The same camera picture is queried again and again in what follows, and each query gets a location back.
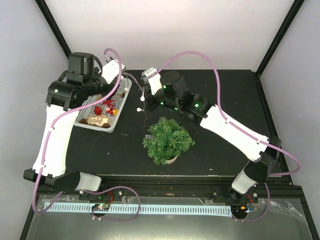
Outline fairy light string white bulbs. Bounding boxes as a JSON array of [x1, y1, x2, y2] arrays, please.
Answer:
[[123, 72, 148, 128]]

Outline small green christmas tree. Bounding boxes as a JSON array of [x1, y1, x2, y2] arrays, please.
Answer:
[[142, 117, 195, 165]]

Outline white plastic perforated basket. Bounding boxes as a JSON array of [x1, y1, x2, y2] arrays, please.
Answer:
[[74, 77, 132, 133]]

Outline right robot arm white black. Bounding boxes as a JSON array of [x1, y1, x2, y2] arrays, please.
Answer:
[[140, 67, 281, 202]]

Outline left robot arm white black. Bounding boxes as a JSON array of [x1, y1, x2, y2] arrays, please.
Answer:
[[23, 48, 124, 200]]

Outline wooden tree slice ornament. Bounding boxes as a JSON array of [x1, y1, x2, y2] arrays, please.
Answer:
[[87, 115, 109, 127]]

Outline white tree pot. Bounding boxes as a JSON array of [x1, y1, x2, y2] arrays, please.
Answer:
[[164, 156, 178, 165]]

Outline clear battery box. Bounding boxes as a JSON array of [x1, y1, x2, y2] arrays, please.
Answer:
[[145, 134, 154, 140]]

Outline gold gift ornament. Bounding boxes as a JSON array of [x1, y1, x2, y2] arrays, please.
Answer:
[[111, 108, 119, 116]]

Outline santa claus ornament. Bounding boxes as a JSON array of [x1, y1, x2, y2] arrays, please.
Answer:
[[105, 107, 114, 115]]

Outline red star ornament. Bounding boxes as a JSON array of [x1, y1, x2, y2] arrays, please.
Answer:
[[101, 99, 115, 108]]

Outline brown pine cone front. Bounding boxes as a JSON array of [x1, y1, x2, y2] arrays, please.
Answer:
[[101, 123, 111, 129]]

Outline red gift box ornament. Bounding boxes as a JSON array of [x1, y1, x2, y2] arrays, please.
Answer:
[[94, 106, 103, 115]]

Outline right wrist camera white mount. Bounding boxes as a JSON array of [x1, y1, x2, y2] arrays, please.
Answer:
[[141, 67, 162, 95]]

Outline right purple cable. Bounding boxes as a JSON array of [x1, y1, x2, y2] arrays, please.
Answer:
[[147, 51, 301, 223]]

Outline purple cable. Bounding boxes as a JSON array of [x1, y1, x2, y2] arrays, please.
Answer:
[[147, 51, 301, 223], [32, 48, 123, 215]]

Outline light blue slotted cable duct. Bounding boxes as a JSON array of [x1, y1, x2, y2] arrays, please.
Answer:
[[47, 202, 232, 217]]

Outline black frame post left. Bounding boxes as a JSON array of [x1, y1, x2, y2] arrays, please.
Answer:
[[35, 0, 71, 59]]

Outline black frame post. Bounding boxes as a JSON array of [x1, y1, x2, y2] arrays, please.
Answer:
[[35, 0, 71, 59], [255, 0, 305, 78]]

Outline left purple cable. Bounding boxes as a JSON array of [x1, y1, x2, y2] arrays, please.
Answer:
[[32, 48, 123, 215]]

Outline black frame post right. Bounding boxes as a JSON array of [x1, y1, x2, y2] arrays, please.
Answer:
[[255, 0, 305, 78]]

